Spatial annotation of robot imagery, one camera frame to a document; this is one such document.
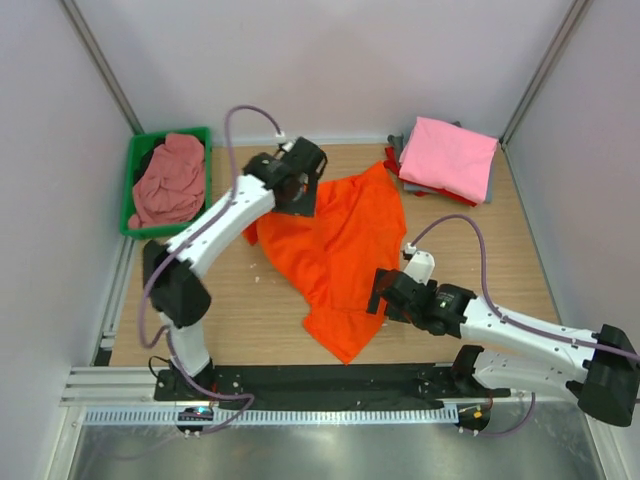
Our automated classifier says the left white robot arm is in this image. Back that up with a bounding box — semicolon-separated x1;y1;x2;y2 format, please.
143;137;327;400

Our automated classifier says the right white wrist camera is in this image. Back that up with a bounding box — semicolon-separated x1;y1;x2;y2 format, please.
402;243;435;285

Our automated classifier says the white slotted cable duct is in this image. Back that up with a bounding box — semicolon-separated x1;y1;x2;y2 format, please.
84;404;459;428

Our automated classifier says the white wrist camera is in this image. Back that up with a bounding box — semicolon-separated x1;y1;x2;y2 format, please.
274;131;295;154
402;243;435;285

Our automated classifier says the orange t shirt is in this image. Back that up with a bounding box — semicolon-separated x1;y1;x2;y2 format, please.
243;163;407;364

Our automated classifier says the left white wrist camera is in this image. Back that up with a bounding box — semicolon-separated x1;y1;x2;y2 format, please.
274;131;295;154

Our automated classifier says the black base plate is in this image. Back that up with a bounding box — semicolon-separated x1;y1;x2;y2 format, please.
152;362;512;404

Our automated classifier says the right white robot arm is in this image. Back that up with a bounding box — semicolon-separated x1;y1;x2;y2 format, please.
367;269;639;427

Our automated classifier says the crumpled dusty pink shirt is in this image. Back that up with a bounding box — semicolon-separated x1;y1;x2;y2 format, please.
127;132;206;230

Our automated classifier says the aluminium frame rail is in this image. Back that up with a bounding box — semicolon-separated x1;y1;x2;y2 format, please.
60;366;156;407

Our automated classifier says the folded pink t shirt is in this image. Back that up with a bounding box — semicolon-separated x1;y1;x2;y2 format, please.
398;116;500;206

